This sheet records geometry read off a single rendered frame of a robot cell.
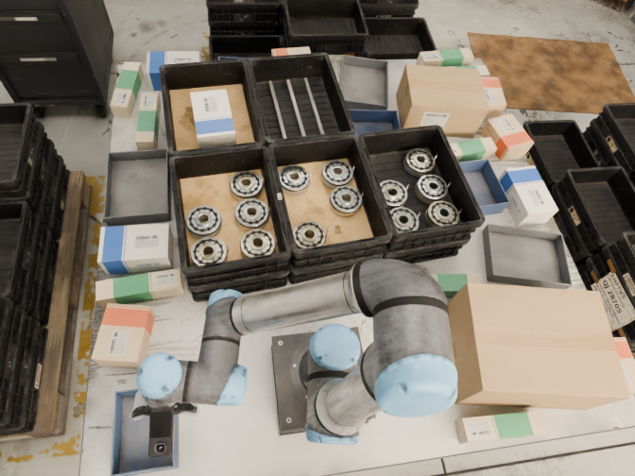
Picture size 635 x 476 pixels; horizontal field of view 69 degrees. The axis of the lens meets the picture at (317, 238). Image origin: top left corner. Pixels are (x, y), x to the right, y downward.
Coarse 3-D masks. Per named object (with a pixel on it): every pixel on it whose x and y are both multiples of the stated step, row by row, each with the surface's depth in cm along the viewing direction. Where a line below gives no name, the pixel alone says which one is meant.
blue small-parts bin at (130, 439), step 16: (128, 400) 125; (128, 416) 123; (176, 416) 121; (112, 432) 115; (128, 432) 121; (144, 432) 121; (176, 432) 119; (112, 448) 113; (128, 448) 119; (144, 448) 120; (176, 448) 117; (112, 464) 112; (128, 464) 117; (144, 464) 118; (160, 464) 118; (176, 464) 115
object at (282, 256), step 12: (180, 156) 139; (192, 156) 139; (204, 156) 140; (276, 192) 136; (276, 204) 134; (180, 228) 127; (180, 240) 127; (288, 240) 128; (180, 252) 123; (288, 252) 127; (180, 264) 121; (216, 264) 123; (228, 264) 123; (240, 264) 124; (252, 264) 126
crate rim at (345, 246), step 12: (276, 144) 145; (288, 144) 145; (300, 144) 146; (360, 144) 148; (360, 156) 146; (276, 168) 140; (276, 180) 138; (372, 180) 142; (372, 192) 140; (288, 216) 132; (384, 216) 136; (288, 228) 130; (360, 240) 131; (372, 240) 131; (384, 240) 132; (300, 252) 127; (312, 252) 128; (324, 252) 130
